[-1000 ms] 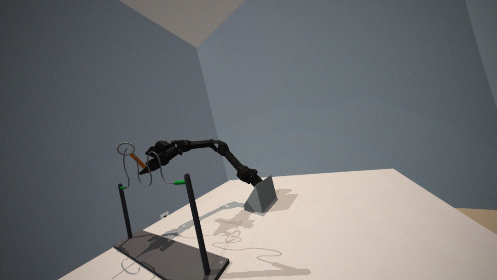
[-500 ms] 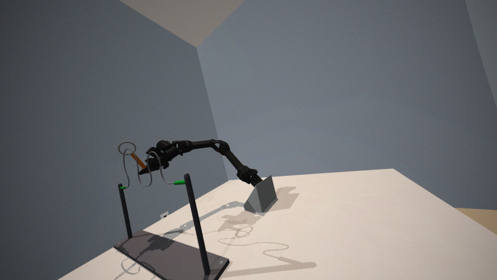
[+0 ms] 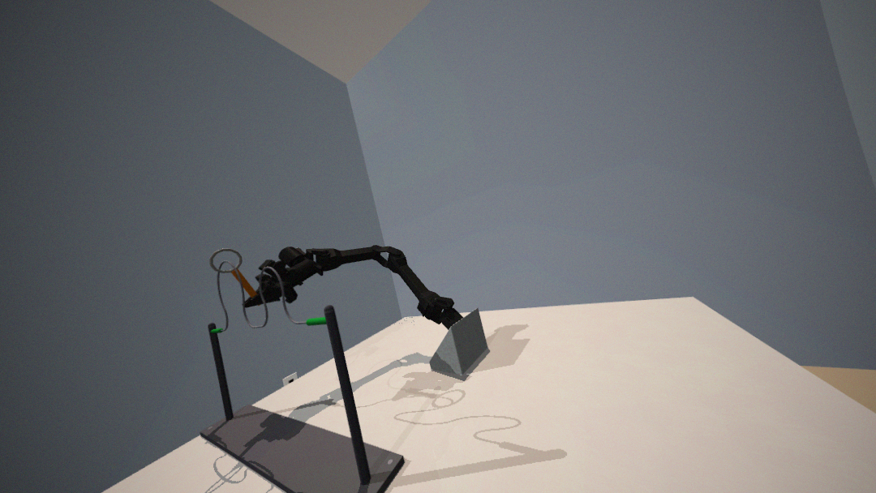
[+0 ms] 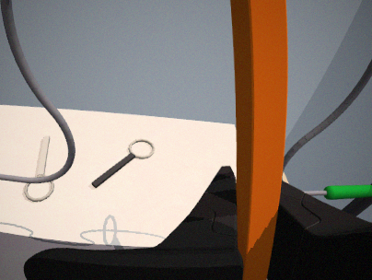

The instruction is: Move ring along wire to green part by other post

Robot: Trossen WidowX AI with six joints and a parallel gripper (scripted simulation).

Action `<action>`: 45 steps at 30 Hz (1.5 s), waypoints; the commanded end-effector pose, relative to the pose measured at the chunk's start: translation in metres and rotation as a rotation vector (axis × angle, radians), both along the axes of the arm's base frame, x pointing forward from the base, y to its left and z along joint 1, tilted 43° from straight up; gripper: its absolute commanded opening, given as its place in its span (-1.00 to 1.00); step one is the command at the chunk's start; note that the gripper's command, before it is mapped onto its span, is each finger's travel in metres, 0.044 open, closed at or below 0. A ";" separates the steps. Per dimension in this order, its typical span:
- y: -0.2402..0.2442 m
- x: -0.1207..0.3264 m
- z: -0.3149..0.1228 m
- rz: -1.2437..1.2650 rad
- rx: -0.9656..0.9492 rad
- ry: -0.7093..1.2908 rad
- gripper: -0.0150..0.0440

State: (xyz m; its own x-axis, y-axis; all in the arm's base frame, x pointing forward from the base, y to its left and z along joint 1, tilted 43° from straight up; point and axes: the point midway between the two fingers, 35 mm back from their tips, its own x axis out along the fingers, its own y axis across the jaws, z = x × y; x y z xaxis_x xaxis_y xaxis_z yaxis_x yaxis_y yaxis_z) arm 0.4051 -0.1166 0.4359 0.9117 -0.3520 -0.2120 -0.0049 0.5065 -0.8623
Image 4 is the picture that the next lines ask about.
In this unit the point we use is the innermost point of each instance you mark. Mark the black handle with grey loop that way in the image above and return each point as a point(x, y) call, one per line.
point(125, 161)

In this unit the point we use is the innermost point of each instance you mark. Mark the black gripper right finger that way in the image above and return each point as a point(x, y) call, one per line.
point(315, 241)

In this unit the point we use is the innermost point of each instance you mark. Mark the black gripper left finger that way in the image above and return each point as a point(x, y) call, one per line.
point(204, 246)

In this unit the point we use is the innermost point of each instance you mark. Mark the orange handle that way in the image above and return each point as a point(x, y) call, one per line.
point(259, 33)

